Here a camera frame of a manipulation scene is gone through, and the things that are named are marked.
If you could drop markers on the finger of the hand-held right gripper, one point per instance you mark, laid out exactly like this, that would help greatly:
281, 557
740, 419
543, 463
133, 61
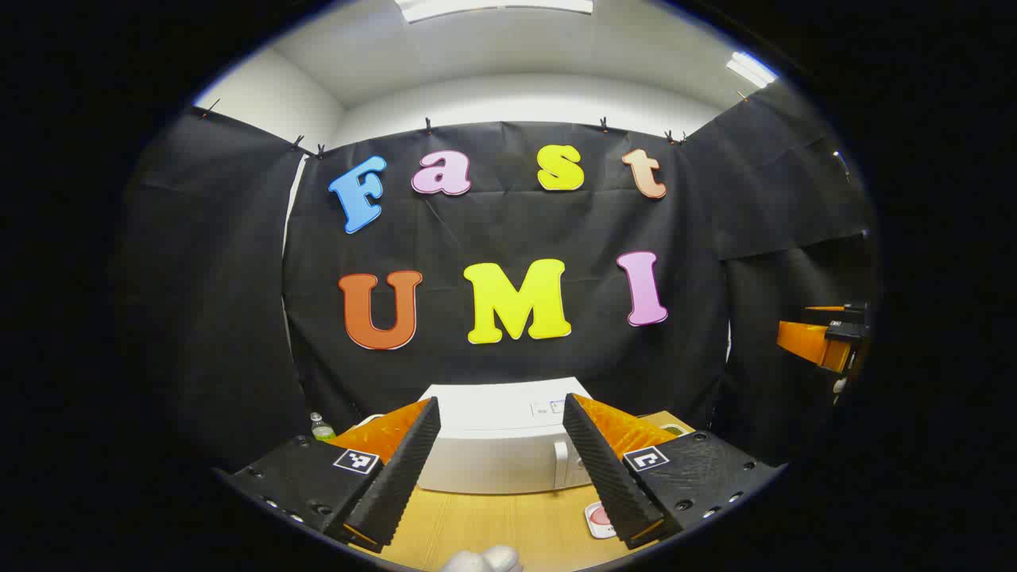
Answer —
854, 308
802, 340

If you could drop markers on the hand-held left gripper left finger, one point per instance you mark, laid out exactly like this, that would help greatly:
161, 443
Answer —
401, 477

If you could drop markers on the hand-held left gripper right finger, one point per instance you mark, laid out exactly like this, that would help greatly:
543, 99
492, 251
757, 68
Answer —
608, 477

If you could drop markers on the pink ham slice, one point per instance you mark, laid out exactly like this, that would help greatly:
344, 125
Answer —
602, 516

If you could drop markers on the white square plate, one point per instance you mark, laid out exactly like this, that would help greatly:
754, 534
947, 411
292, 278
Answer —
597, 533

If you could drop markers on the white microwave oven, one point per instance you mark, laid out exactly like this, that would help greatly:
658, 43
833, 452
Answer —
493, 453

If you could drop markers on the white sectioned snack dish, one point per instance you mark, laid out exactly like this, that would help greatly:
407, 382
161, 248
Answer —
674, 430

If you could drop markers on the green drink bottle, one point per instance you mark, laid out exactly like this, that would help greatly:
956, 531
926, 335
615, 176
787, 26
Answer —
322, 431

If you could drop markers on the ceiling light panel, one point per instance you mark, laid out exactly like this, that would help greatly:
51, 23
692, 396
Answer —
493, 6
751, 70

